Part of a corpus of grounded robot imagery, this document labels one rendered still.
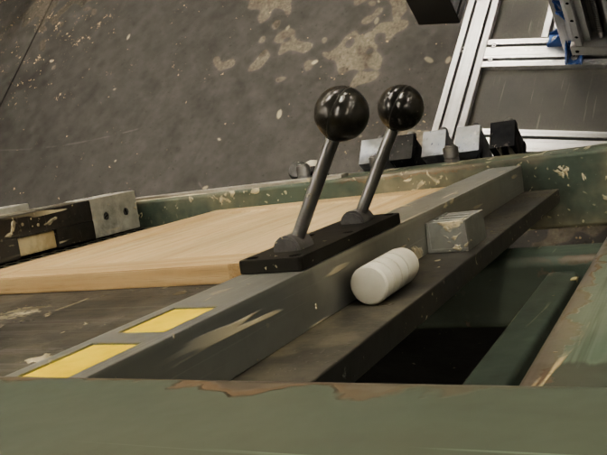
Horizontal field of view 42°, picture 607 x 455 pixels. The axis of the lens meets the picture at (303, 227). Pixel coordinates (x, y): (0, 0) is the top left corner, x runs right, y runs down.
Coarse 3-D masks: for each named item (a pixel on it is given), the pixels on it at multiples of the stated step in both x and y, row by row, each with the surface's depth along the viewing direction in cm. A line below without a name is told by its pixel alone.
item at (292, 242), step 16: (320, 96) 53; (336, 96) 52; (352, 96) 52; (320, 112) 52; (336, 112) 52; (352, 112) 52; (368, 112) 53; (320, 128) 53; (336, 128) 52; (352, 128) 52; (336, 144) 54; (320, 160) 54; (320, 176) 55; (320, 192) 55; (304, 208) 56; (304, 224) 56; (288, 240) 56; (304, 240) 57
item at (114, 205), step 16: (128, 192) 148; (48, 208) 130; (64, 208) 133; (80, 208) 136; (96, 208) 140; (112, 208) 143; (128, 208) 147; (0, 224) 121; (16, 224) 124; (32, 224) 126; (48, 224) 129; (64, 224) 133; (80, 224) 136; (96, 224) 139; (112, 224) 143; (128, 224) 147; (0, 240) 120; (16, 240) 123; (64, 240) 132; (80, 240) 136; (0, 256) 120; (16, 256) 123
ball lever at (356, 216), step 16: (384, 96) 63; (400, 96) 62; (416, 96) 63; (384, 112) 63; (400, 112) 62; (416, 112) 63; (400, 128) 64; (384, 144) 65; (384, 160) 65; (368, 192) 66; (368, 208) 67
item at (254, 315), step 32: (448, 192) 91; (480, 192) 95; (512, 192) 110; (416, 224) 74; (352, 256) 60; (416, 256) 73; (224, 288) 50; (256, 288) 49; (288, 288) 51; (320, 288) 55; (192, 320) 42; (224, 320) 44; (256, 320) 47; (288, 320) 50; (320, 320) 54; (64, 352) 39; (128, 352) 37; (160, 352) 39; (192, 352) 41; (224, 352) 44; (256, 352) 47
